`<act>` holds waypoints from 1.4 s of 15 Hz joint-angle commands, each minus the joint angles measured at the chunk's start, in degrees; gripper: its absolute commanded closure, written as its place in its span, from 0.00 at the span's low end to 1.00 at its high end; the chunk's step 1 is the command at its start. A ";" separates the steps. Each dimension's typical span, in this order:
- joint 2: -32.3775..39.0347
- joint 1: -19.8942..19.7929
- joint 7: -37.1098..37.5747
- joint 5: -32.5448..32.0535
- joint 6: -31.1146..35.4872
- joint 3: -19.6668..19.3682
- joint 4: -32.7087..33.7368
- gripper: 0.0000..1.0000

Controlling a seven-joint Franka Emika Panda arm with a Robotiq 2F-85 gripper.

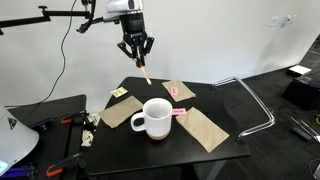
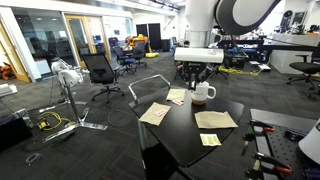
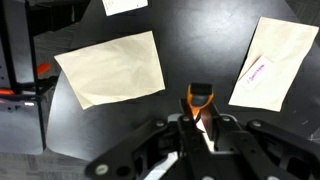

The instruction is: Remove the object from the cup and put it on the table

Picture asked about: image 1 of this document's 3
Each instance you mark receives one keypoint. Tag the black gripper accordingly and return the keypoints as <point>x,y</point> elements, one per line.
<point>132,26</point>

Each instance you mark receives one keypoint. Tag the orange-tipped wooden stick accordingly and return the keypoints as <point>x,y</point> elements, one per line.
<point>146,76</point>

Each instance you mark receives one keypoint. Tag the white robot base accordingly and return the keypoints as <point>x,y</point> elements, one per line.
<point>16,140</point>

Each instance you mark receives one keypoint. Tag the yellow green paper packet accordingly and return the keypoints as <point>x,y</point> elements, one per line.
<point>119,92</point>

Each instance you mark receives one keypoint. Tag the pink sticky note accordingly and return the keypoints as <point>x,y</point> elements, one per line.
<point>174,91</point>
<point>179,112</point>

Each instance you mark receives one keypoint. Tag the brown envelope with pink note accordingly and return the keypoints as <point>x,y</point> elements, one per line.
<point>185,91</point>

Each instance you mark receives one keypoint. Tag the plain brown paper envelope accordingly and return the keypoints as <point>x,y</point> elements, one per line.
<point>120,111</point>

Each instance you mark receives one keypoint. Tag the white mug with cork base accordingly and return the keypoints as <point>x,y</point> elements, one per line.
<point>156,125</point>

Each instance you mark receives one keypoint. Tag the white crumpled tape piece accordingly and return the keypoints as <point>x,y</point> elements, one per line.
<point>95,120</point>
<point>86,138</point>

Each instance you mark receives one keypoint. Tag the large brown paper envelope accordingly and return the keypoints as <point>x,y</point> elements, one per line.
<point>203,130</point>

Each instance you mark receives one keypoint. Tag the black perforated robot stand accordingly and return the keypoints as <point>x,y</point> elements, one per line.
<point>50,143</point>

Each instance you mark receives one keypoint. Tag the grey table leg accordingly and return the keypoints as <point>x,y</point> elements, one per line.
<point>215,170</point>

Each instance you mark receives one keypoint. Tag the flat white box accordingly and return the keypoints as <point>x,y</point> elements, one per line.
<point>300,70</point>

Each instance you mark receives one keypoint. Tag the black box on floor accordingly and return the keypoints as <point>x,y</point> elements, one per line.
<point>301,93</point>

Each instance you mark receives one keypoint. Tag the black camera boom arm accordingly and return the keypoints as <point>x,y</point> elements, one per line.
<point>20,21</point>

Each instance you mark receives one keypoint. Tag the small black bracket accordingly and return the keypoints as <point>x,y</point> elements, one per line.
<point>41,125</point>

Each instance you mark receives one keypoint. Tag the white wall outlet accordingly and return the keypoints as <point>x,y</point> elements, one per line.
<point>272,21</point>
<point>287,20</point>

